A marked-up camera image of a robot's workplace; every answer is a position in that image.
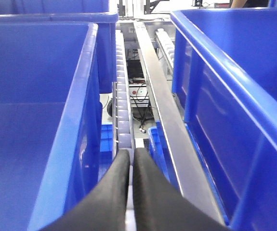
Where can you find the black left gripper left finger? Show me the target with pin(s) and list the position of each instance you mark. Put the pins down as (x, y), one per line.
(104, 208)

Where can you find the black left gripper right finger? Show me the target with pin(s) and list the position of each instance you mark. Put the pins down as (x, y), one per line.
(158, 206)

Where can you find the large blue bin left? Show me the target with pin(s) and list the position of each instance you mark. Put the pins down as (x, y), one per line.
(49, 120)

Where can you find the white roller track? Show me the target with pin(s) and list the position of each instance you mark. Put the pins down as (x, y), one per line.
(122, 121)

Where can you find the large blue bin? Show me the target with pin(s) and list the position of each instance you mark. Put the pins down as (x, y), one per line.
(49, 120)
(225, 75)

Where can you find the steel divider rail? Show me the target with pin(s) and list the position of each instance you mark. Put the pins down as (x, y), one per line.
(185, 168)

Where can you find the large blue bin right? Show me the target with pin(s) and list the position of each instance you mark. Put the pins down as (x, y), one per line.
(225, 75)

